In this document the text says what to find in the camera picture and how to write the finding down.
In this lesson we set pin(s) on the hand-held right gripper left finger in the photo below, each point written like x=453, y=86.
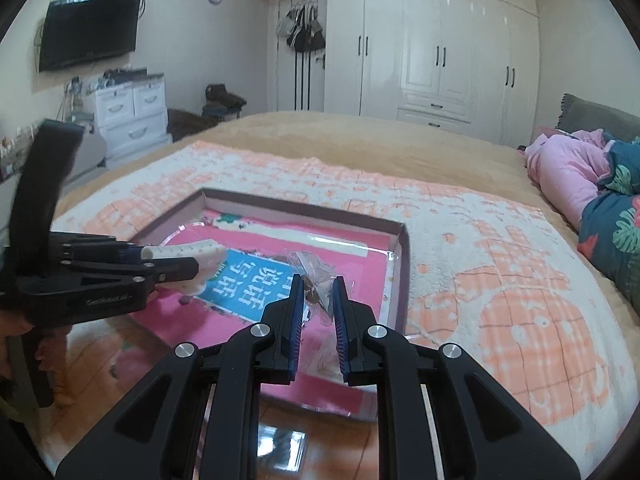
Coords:
x=299, y=330

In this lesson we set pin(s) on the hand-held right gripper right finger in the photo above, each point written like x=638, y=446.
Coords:
x=340, y=330

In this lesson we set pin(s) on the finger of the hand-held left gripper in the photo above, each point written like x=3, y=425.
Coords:
x=175, y=270
x=132, y=254

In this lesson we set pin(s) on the white dotted hair clip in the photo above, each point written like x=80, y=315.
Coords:
x=200, y=252

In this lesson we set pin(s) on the shallow pink lined box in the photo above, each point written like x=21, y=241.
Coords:
x=365, y=270

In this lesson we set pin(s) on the clear plastic wrapper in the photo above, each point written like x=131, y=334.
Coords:
x=312, y=265

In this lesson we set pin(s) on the person's left hand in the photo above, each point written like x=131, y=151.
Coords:
x=12, y=331

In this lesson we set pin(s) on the grey round stool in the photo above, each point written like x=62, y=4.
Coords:
x=87, y=157

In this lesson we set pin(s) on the glossy orange board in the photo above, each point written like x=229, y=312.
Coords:
x=125, y=360

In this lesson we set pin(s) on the white drawer cabinet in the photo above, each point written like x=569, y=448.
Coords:
x=132, y=120

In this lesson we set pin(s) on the dark brown cloth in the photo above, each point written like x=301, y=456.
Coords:
x=190, y=125

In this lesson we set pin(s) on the peach patterned blanket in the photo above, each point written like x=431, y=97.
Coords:
x=500, y=310

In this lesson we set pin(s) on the pile of folded clothes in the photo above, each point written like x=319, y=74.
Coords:
x=225, y=100

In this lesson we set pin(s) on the beige bed cover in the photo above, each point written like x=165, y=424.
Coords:
x=375, y=135

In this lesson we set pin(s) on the white door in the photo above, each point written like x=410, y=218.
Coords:
x=280, y=80

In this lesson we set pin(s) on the hanging bags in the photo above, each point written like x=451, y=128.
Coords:
x=305, y=35

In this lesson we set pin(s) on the pink jacket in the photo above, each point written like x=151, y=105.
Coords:
x=565, y=175

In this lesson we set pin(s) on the blue floral quilt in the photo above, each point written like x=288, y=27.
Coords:
x=615, y=240

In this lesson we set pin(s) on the white wardrobe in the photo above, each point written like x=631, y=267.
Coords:
x=425, y=35

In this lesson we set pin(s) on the wall shelf with small items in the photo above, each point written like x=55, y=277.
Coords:
x=15, y=152

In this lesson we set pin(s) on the black wall television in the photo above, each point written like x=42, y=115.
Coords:
x=90, y=30

